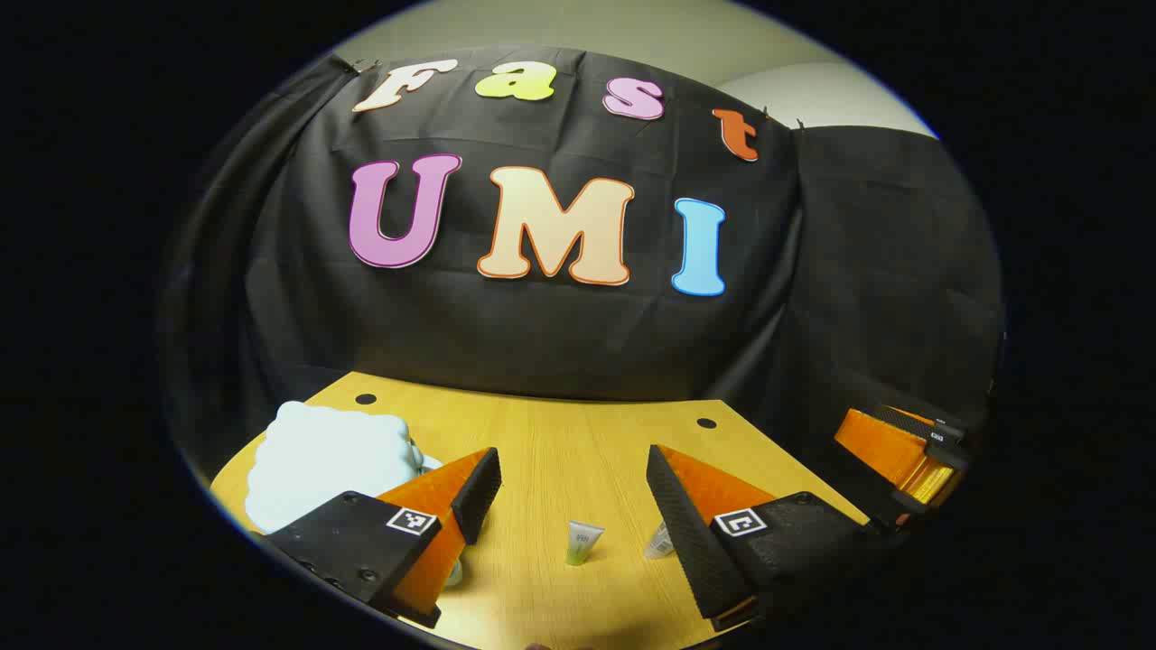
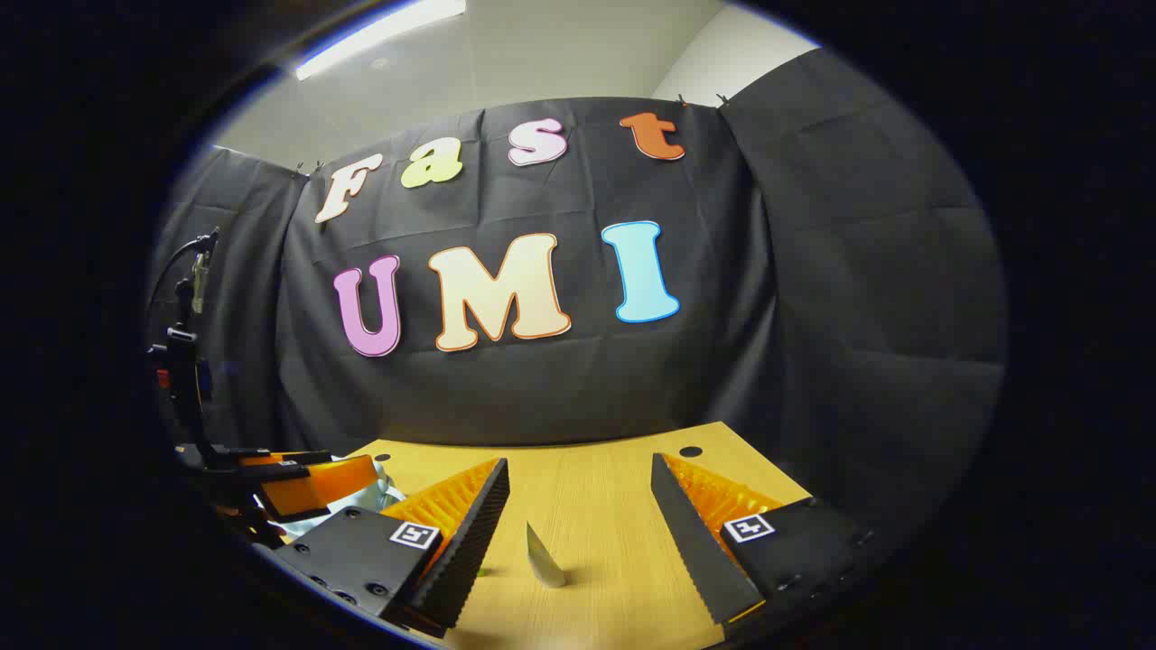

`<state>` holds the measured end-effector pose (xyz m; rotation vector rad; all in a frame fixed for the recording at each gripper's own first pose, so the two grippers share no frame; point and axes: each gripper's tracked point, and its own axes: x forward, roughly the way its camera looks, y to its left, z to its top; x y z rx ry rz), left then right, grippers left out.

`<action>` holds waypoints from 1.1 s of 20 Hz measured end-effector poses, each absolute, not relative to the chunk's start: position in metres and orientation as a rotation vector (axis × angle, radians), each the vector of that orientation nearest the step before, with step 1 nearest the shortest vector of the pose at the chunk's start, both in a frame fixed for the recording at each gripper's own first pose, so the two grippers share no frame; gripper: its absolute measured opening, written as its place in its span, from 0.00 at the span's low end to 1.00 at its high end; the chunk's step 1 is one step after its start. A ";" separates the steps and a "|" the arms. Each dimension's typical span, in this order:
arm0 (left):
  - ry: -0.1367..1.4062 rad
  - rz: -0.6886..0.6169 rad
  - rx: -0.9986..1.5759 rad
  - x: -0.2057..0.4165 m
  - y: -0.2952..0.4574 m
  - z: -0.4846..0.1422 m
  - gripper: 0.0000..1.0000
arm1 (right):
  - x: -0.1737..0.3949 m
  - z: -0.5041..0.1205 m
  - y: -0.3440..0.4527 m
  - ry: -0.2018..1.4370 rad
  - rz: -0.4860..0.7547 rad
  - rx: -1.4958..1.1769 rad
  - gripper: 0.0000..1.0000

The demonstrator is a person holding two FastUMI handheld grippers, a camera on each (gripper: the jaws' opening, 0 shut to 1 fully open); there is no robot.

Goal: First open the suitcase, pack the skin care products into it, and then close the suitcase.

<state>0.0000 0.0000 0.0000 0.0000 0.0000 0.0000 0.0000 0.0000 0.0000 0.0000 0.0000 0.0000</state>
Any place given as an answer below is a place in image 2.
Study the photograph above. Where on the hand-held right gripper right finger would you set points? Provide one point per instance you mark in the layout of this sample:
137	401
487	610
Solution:
691	542

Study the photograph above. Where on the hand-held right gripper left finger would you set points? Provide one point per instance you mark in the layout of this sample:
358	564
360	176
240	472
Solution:
474	533

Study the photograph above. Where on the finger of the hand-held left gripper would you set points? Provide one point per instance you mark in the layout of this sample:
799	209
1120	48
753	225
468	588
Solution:
316	483
271	460

